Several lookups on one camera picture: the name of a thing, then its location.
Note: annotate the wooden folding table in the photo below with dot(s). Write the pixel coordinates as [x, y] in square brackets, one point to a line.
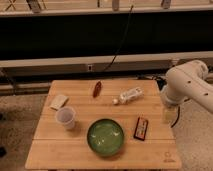
[55, 148]

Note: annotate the clear plastic bottle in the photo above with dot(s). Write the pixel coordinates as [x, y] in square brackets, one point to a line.
[128, 96]

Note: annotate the green ceramic bowl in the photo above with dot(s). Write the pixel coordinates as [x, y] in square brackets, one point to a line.
[105, 137]

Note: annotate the translucent plastic cup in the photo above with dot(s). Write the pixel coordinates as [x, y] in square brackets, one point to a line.
[66, 117]

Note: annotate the black red eraser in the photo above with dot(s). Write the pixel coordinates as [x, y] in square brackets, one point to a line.
[141, 129]

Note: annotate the dark red pepper toy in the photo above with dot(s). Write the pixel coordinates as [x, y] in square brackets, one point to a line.
[97, 89]

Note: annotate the beige sponge block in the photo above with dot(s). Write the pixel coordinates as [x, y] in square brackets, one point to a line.
[58, 102]

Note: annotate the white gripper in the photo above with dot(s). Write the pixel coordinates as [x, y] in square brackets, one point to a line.
[169, 114]

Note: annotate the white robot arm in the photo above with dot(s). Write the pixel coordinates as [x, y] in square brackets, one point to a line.
[186, 80]

